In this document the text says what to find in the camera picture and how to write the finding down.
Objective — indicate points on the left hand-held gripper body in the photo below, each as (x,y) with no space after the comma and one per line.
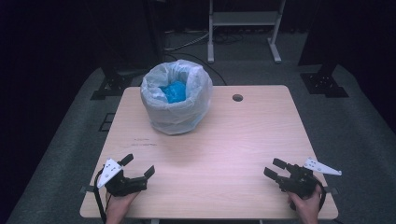
(124,183)

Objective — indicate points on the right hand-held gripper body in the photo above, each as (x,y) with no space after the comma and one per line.
(299,182)

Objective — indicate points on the person's left hand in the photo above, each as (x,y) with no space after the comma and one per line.
(120,207)

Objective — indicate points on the person's right hand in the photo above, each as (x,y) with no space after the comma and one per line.
(306,208)

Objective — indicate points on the white plastic bag lined bin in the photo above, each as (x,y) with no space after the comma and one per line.
(177,115)

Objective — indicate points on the black stand base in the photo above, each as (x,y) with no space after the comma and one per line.
(323,83)
(112,85)

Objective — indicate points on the crumpled blue plastic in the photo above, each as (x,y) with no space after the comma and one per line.
(175,92)

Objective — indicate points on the white metal stand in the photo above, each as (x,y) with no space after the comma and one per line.
(246,18)

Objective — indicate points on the grey table bracket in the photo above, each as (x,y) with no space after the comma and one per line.
(331,190)
(88,189)

